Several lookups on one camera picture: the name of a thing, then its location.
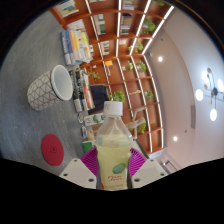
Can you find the round recessed ceiling light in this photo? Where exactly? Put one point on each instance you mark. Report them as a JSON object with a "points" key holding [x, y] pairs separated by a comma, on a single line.
{"points": [[160, 58], [175, 138]]}

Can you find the ceiling air vent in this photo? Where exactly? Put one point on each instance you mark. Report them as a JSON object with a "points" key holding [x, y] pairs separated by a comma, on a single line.
{"points": [[193, 116]]}

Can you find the white cup with triangle pattern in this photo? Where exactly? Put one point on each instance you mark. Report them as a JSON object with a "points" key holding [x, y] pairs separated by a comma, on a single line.
{"points": [[46, 90]]}

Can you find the stack of colourful books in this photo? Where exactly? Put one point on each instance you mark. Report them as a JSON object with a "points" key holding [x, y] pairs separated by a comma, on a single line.
{"points": [[76, 46]]}

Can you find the wooden artist mannequin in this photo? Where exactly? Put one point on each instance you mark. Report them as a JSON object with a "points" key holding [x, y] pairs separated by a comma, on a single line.
{"points": [[135, 125]]}

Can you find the branched ceiling lamp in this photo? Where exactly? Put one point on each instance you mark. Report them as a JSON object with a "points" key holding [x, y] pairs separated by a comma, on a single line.
{"points": [[213, 91]]}

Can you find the tall green and white carton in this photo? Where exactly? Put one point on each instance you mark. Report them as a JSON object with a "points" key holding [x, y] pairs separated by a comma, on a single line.
{"points": [[93, 119]]}

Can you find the clear bottle of yellow drink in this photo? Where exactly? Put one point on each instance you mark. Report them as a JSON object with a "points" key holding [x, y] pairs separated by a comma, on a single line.
{"points": [[113, 150]]}

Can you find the flat round red coaster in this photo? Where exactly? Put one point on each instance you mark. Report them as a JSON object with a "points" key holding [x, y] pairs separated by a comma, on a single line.
{"points": [[52, 150]]}

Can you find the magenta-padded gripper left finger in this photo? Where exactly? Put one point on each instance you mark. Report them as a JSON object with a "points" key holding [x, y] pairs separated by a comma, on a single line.
{"points": [[78, 173]]}

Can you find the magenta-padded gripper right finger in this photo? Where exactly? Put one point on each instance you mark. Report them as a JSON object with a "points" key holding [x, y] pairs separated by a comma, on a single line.
{"points": [[148, 171]]}

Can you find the orange wooden shelf unit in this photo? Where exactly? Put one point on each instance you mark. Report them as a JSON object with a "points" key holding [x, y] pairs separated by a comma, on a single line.
{"points": [[133, 66]]}

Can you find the small snack packet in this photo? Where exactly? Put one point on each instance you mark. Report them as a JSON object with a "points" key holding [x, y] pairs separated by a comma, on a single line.
{"points": [[80, 118], [84, 132]]}

